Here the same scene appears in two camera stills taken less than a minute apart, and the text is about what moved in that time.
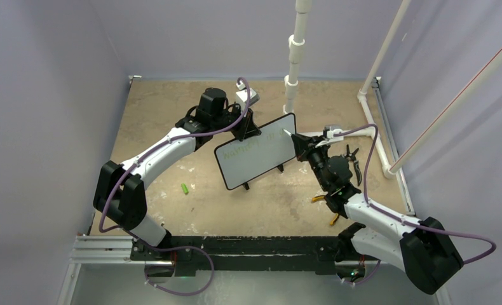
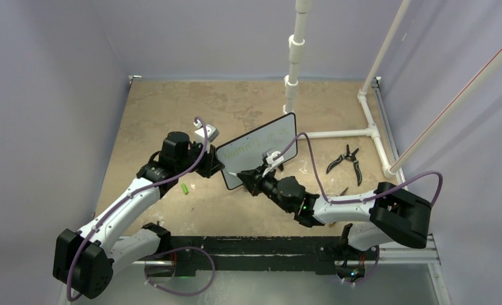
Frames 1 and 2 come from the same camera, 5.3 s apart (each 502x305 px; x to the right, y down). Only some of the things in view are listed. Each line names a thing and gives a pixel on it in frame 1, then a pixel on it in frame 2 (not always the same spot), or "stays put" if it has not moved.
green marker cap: x=185 y=189 stays put
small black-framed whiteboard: x=242 y=161 stays put
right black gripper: x=302 y=143 -> x=253 y=179
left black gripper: x=247 y=128 -> x=211 y=164
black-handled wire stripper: x=351 y=157 stays put
